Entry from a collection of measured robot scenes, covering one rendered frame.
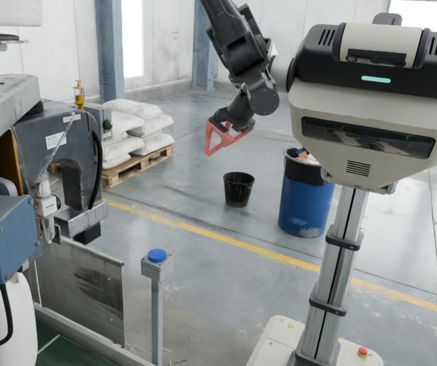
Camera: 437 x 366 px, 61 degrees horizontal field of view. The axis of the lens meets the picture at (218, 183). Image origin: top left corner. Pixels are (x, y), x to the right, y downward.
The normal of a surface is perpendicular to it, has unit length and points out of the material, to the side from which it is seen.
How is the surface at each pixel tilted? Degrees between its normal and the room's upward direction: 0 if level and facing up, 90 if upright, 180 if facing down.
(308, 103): 40
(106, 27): 90
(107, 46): 90
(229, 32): 99
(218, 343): 0
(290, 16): 90
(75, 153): 90
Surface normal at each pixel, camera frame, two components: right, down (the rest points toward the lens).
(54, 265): -0.44, 0.33
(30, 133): 0.89, 0.23
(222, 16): 0.02, 0.55
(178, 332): 0.07, -0.92
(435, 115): -0.23, -0.49
